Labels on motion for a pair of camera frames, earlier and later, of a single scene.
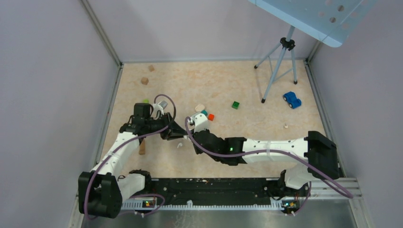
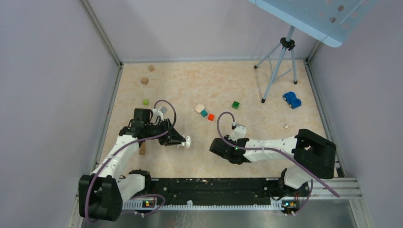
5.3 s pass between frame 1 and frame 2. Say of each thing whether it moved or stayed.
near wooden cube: stayed
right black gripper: moved
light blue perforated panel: stayed
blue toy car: stayed
